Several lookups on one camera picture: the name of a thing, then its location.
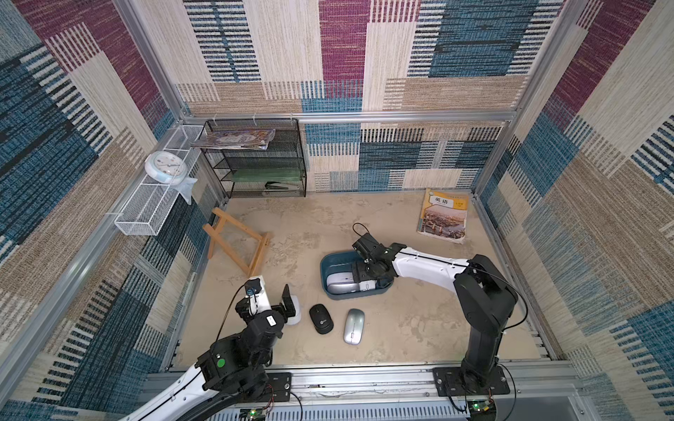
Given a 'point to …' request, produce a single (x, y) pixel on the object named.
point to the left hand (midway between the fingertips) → (274, 290)
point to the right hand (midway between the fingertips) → (363, 270)
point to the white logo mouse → (297, 318)
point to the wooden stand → (214, 231)
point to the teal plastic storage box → (341, 261)
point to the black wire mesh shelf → (279, 171)
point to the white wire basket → (146, 211)
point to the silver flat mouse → (341, 282)
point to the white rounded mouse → (367, 285)
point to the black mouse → (321, 318)
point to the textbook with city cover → (444, 215)
